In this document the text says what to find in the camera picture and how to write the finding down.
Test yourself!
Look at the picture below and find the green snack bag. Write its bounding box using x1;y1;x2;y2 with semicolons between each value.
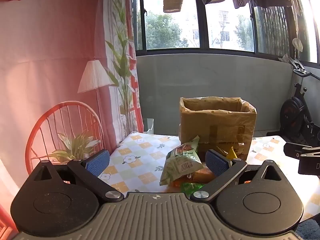
160;135;204;187

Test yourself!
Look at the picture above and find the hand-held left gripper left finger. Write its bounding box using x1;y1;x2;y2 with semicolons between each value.
32;149;125;203

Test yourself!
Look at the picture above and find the small green biscuit packet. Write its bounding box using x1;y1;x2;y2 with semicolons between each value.
180;182;206;196

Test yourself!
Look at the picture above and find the pale orange bread packet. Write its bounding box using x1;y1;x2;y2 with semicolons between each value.
186;167;217;184

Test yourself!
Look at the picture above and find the blue fluffy cloth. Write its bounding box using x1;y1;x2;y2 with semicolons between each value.
296;219;320;240

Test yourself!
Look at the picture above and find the white hanging object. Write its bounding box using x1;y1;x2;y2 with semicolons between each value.
292;38;303;53

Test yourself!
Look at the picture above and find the black exercise bike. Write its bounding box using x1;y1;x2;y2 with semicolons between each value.
266;57;320;145

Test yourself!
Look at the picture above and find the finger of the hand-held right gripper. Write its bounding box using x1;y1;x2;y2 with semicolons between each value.
284;142;320;159

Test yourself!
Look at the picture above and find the floral checked tablecloth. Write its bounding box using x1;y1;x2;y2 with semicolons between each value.
97;132;320;220

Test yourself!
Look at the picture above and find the white bin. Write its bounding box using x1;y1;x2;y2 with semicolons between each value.
143;118;154;134

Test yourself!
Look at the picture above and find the printed cloth backdrop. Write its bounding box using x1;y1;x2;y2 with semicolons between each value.
0;0;144;230

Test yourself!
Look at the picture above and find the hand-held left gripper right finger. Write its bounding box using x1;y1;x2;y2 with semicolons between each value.
190;149;283;203

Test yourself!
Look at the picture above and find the taped cardboard box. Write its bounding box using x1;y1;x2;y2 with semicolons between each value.
179;96;257;162

